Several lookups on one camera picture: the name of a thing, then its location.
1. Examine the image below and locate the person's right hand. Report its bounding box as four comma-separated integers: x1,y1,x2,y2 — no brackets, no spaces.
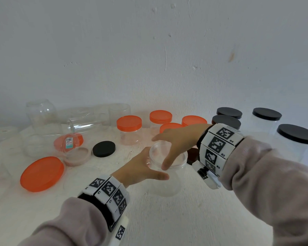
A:
152,124,212,171

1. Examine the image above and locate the person's left hand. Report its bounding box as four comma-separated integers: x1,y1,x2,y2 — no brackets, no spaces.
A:
112,147,170,189

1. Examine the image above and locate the person's left forearm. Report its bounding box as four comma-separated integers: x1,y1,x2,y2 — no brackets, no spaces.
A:
17,197,111,246

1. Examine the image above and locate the person's right forearm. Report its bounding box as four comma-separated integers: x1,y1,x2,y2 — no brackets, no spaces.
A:
219,136,308,246

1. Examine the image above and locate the dark brown lid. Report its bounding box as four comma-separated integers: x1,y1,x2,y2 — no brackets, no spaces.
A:
186,148,200,166

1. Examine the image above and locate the clear jar with orange lid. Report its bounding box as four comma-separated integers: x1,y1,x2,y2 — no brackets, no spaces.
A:
117,115,143,146
149,110,173,137
159,122,183,134
181,115,208,127

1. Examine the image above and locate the right marker wristband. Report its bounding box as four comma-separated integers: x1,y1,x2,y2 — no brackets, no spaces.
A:
197,123,245,177

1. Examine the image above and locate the marker wristband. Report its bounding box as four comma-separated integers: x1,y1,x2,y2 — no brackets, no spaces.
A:
78,175,130,232
197,123,245,177

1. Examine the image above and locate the left marker wristband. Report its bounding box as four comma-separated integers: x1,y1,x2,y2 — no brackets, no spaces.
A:
78,175,130,232

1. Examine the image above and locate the black lid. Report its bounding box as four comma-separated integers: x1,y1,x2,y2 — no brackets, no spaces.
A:
92,141,116,158

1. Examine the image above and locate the clear jar with black lid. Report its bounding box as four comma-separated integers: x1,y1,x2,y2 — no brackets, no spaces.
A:
272,124,308,163
248,107,282,141
212,115,242,130
216,107,243,120

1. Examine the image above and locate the small clear lid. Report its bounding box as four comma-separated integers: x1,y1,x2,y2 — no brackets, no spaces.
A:
63,147,92,167

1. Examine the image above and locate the long clear plastic jar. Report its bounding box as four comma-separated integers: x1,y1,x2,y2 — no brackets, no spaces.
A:
59,106,111,134

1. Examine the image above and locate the labelled jar with orange lid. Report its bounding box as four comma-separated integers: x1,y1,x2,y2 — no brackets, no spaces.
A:
54,133,84,153

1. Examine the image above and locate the large orange lid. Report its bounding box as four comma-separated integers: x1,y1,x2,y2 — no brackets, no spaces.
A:
20,156,65,193

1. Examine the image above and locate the tall clear narrow-neck jar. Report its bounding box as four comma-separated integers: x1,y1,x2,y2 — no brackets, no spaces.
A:
26,99,63,136

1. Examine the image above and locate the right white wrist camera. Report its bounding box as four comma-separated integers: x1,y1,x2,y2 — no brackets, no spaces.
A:
192,161,223,190

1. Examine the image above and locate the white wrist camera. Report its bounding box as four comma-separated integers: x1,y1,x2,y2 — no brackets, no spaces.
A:
103,215,130,246
192,161,223,190

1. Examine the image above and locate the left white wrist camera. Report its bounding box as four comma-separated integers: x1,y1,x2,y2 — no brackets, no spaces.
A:
103,215,130,246

